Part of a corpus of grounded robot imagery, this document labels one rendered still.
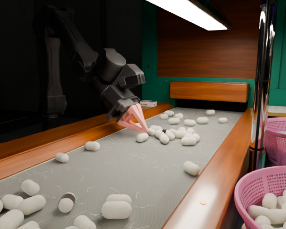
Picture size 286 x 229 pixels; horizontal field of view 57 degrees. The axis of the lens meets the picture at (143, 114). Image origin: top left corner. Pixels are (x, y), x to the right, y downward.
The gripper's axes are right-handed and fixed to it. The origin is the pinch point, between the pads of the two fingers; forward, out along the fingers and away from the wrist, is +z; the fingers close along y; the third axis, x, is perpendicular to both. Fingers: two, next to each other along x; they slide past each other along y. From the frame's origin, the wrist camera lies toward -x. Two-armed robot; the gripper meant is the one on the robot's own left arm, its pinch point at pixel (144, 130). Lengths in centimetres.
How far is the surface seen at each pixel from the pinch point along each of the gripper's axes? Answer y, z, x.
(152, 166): -17.3, 9.0, -5.1
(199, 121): 21.4, 7.4, -5.2
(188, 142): -2.4, 10.2, -7.5
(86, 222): -39.4, 9.5, -8.0
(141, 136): -4.7, 1.3, -0.7
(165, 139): -3.6, 6.0, -4.4
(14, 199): -39.5, 0.7, -0.3
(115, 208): -35.5, 10.4, -8.7
